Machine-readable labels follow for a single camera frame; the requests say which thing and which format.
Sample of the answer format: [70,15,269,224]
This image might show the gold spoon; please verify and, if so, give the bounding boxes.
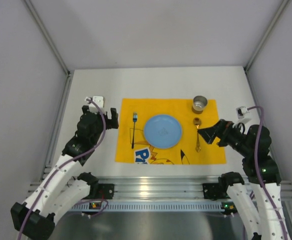
[193,117,202,152]

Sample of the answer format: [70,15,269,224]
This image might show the yellow pikachu place mat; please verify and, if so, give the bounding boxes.
[115,98,227,165]

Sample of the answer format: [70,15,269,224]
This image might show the silver metal cup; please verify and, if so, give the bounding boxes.
[192,95,208,114]

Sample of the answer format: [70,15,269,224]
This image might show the blue plastic plate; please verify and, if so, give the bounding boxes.
[143,114,183,149]

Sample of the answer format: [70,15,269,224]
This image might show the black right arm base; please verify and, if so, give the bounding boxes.
[202,183,230,201]

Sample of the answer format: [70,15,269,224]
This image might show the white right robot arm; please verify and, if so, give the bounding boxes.
[198,119,291,240]

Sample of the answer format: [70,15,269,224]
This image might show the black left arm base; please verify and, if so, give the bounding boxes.
[82,183,115,200]

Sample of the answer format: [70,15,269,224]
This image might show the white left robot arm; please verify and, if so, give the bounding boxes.
[10,103,119,240]

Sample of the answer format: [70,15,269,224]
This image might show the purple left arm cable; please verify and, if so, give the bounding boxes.
[15,99,109,240]

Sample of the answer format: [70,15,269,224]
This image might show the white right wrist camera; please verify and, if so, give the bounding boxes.
[236,106,252,124]

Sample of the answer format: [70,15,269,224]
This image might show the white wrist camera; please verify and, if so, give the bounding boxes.
[236,106,252,124]
[85,95,106,114]

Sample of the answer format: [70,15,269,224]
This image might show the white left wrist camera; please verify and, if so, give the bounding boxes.
[85,95,106,114]

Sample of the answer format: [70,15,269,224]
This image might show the aluminium front frame rail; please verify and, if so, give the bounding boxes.
[25,176,292,201]

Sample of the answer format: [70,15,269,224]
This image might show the perforated metal cable duct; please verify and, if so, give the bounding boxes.
[70,201,235,212]

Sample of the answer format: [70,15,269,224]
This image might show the left aluminium frame post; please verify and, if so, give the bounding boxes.
[23,0,70,76]

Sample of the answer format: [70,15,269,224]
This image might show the aluminium frame post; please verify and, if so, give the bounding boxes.
[23,0,70,76]
[244,0,291,74]

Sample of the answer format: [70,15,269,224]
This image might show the right aluminium frame post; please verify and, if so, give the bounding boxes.
[244,0,291,74]

